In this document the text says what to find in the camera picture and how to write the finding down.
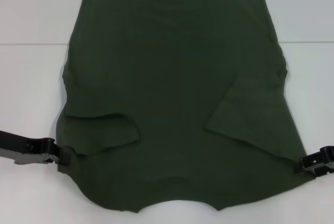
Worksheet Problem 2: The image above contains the dark green t-shirt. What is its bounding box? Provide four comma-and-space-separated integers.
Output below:
56, 0, 314, 205

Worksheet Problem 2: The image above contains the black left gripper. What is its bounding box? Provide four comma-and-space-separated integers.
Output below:
0, 129, 79, 168

